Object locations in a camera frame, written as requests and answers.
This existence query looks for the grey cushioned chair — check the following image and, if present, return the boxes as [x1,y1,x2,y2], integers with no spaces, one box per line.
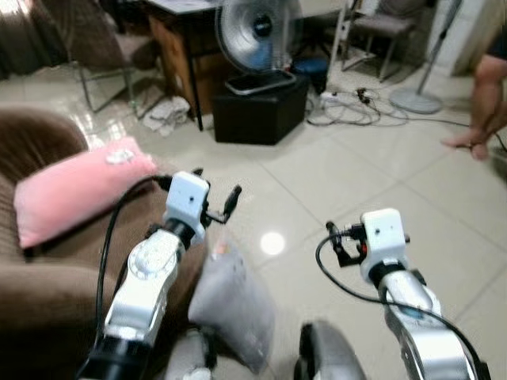
[346,0,430,84]

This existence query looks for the brown curtain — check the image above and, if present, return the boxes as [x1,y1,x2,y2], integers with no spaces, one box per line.
[0,0,50,81]

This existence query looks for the blue bucket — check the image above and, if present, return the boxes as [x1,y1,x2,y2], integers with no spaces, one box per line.
[292,56,330,93]

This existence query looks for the white power strip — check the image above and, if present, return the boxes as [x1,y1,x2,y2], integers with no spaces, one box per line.
[319,90,375,108]

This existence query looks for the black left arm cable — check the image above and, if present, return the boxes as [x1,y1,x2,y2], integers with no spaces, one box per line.
[93,175,173,327]

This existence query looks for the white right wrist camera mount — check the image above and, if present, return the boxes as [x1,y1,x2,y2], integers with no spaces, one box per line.
[360,207,410,283]

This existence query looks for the black box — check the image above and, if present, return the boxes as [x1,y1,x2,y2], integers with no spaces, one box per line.
[212,74,312,146]

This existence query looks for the brown metal-frame chair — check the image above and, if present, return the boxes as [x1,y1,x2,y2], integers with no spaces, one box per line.
[38,0,163,121]

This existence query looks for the white cloth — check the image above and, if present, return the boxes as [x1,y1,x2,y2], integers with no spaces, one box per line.
[142,96,192,137]

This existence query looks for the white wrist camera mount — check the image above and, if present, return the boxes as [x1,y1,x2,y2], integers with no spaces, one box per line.
[163,170,212,227]
[360,207,410,283]

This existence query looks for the wooden table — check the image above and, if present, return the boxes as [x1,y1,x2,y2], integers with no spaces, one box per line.
[141,0,353,133]

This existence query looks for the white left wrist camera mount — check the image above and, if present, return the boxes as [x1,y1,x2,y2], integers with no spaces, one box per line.
[163,170,212,227]

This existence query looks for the grey pillow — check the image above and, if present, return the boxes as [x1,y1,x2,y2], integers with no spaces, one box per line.
[187,232,277,374]

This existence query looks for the grey robot leg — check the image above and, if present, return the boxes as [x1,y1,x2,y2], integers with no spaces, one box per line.
[294,320,367,380]
[162,328,216,380]

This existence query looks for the white pedestal fan stand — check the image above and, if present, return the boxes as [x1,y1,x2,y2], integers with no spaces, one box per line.
[387,0,465,116]

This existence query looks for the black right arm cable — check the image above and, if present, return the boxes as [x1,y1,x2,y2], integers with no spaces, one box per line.
[314,232,486,374]

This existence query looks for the brown sofa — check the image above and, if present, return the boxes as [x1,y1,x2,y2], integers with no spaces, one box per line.
[0,106,210,380]

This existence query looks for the pink pillow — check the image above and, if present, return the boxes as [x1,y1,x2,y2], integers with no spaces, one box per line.
[13,135,160,251]

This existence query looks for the person's bare legs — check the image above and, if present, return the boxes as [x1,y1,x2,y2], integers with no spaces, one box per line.
[441,27,507,162]

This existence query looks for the tangled floor cables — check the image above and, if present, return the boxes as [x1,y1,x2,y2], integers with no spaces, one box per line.
[305,89,476,129]

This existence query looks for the round table fan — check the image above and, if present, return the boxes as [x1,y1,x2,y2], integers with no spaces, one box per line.
[215,0,304,97]

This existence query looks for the grey right robot leg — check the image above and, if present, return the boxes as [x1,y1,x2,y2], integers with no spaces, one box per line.
[294,320,367,380]

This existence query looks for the grey left robot leg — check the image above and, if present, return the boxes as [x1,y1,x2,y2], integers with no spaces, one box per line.
[162,328,216,380]

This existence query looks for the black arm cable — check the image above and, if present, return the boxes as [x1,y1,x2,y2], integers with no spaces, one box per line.
[314,232,486,374]
[93,175,173,327]

